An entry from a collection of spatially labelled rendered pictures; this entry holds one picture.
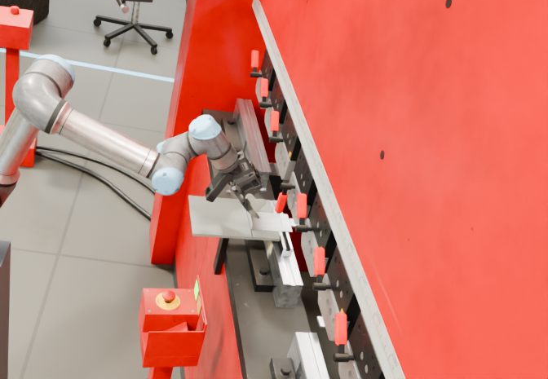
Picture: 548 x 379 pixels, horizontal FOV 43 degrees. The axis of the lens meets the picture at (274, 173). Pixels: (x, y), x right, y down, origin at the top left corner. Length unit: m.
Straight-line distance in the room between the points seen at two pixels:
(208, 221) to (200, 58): 0.89
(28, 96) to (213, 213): 0.65
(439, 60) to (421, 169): 0.19
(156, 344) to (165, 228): 1.27
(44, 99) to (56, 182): 2.01
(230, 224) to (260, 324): 0.31
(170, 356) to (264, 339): 0.30
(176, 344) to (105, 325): 1.08
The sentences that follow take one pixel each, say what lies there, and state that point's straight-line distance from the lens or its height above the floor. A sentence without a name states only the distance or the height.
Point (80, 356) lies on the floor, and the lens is 2.99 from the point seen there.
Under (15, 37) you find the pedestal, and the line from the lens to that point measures 3.55.
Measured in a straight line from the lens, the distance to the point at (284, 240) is 2.10.
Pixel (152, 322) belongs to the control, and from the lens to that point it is 2.11.
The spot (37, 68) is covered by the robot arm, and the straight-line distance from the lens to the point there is 1.92.
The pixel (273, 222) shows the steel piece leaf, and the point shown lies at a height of 1.00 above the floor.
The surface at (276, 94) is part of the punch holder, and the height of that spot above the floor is 1.31.
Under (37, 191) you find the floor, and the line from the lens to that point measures 3.76.
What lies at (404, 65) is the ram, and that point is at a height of 1.80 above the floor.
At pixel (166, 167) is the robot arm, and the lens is 1.82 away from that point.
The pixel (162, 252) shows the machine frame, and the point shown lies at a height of 0.08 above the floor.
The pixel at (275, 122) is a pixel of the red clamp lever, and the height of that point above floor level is 1.29.
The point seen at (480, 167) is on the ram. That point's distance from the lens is 1.07.
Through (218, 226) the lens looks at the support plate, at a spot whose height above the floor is 1.00.
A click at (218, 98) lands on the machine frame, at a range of 2.87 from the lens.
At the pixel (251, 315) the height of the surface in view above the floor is 0.87.
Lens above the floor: 2.29
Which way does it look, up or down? 33 degrees down
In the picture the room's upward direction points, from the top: 16 degrees clockwise
